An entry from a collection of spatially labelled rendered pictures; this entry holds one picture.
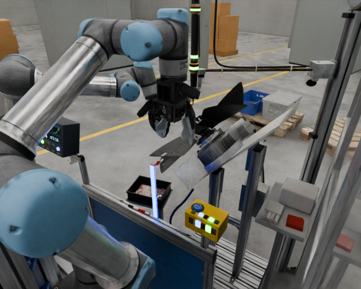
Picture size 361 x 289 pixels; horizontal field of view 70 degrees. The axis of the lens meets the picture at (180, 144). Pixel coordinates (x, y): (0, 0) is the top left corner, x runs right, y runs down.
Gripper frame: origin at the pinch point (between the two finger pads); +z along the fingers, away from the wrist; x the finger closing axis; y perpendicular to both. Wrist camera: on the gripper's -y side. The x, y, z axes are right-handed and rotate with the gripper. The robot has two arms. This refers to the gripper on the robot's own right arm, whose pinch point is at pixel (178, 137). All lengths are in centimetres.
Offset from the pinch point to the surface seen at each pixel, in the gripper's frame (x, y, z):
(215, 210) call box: 7.1, -16.9, 40.8
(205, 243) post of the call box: 6, -13, 58
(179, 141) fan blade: -27, -40, 29
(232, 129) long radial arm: -13, -80, 35
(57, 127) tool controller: -86, -10, 25
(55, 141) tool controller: -88, -8, 33
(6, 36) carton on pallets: -781, -315, 64
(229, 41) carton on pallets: -334, -804, 102
